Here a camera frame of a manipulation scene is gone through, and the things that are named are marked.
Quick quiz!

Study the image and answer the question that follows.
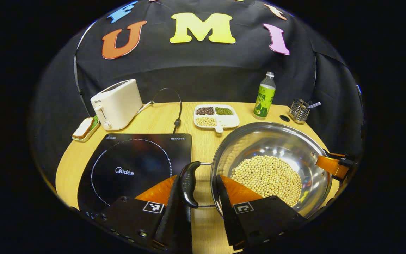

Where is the bread slice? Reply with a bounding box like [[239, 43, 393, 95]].
[[73, 117, 94, 139]]

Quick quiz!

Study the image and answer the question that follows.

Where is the white divided dish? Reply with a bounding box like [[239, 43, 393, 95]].
[[193, 104, 240, 133]]

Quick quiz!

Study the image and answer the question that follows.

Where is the wire mesh holder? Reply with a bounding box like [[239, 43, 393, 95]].
[[289, 99, 311, 124]]

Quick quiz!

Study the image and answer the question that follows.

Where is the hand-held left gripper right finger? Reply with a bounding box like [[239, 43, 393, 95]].
[[216, 174, 308, 251]]

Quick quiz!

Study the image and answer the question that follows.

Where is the green label bottle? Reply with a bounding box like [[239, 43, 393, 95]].
[[253, 72, 276, 119]]

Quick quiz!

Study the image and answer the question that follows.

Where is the small rectangular tray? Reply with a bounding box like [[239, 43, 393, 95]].
[[72, 115, 100, 143]]

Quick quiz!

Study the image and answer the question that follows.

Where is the small heap of soybeans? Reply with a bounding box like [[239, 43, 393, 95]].
[[196, 117, 217, 127]]

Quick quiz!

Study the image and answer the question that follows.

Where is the black power cable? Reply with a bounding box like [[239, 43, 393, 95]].
[[152, 88, 183, 134]]

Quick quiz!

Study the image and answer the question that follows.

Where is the pile of soybeans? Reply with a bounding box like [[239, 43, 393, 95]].
[[230, 155, 303, 207]]

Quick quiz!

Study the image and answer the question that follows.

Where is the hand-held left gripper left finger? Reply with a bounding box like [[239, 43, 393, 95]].
[[98, 175, 193, 253]]

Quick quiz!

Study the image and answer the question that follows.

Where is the white toaster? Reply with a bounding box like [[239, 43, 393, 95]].
[[90, 79, 143, 131]]

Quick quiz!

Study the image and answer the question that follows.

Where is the white power cable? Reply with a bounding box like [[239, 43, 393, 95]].
[[138, 101, 155, 114]]

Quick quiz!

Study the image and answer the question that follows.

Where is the black induction cooktop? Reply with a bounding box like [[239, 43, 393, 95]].
[[77, 133, 193, 219]]

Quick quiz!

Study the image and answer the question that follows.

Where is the stainless steel pot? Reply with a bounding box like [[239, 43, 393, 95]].
[[180, 122, 333, 219]]

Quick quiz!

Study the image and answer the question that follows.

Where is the black backdrop cloth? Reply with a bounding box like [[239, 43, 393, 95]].
[[30, 0, 365, 177]]

